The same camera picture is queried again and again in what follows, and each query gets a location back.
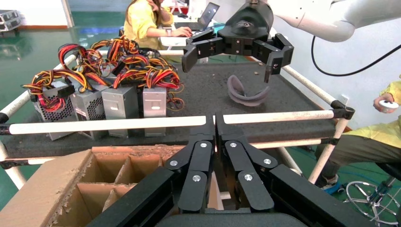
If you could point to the black stool chrome base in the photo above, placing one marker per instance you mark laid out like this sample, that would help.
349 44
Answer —
391 170

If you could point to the white pipe cart frame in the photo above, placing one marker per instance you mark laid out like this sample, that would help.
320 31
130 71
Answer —
109 123

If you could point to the white desk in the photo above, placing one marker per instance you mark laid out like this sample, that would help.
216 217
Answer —
170 40

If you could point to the cardboard box with dividers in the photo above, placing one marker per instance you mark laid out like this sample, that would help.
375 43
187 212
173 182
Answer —
40 191

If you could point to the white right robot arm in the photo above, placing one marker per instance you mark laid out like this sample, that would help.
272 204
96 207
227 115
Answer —
329 18

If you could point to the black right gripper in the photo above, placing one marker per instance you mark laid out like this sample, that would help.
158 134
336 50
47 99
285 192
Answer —
250 25

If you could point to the seated person yellow jacket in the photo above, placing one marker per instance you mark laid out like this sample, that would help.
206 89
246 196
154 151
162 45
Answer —
360 150

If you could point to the open laptop computer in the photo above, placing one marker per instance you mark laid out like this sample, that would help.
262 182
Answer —
208 14

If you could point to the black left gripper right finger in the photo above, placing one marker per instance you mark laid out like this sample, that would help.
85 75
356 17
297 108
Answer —
250 191

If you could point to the person in yellow shirt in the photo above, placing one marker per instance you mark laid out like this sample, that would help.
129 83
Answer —
141 22

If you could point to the seated person hand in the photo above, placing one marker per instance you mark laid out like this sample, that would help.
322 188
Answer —
382 97

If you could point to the grey metal power supply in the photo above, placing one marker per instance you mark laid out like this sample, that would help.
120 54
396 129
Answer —
154 103
120 103

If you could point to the stacked equipment cases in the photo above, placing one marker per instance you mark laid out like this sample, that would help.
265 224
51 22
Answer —
9 18

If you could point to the white handheld controller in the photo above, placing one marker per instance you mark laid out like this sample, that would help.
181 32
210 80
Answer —
390 105

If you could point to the grey mesh power supply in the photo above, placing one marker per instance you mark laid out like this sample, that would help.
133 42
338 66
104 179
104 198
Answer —
91 108
54 114

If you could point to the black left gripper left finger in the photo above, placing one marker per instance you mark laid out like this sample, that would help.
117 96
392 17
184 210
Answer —
195 188

